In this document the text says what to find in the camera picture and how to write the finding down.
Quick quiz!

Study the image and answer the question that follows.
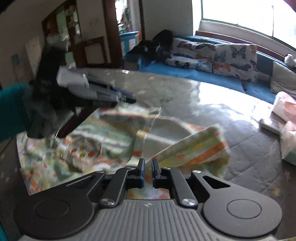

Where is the dark wooden cabinet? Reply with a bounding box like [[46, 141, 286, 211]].
[[42, 1, 111, 68]]

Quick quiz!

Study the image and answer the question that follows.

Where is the patterned colourful garment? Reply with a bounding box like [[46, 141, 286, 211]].
[[16, 104, 231, 199]]

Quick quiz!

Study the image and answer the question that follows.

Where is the pink tissue pack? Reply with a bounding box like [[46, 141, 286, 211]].
[[273, 91, 296, 123]]

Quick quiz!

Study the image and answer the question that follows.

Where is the blue sofa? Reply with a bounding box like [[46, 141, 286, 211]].
[[122, 34, 296, 105]]

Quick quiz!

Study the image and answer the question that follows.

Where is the butterfly print quilt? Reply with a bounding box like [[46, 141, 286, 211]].
[[165, 38, 257, 82]]

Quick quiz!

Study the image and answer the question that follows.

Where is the brown wooden door frame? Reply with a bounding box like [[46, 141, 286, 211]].
[[102, 0, 147, 65]]

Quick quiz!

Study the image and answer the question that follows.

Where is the black bag on sofa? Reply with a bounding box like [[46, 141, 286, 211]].
[[137, 29, 174, 62]]

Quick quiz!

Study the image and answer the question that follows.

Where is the white book on table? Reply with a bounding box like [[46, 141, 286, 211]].
[[259, 118, 285, 136]]

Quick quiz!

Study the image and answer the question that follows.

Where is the white plush toy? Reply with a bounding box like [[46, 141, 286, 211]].
[[284, 54, 296, 68]]

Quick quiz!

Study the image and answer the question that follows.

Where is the grey folded cushion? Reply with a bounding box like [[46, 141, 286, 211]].
[[270, 62, 296, 99]]

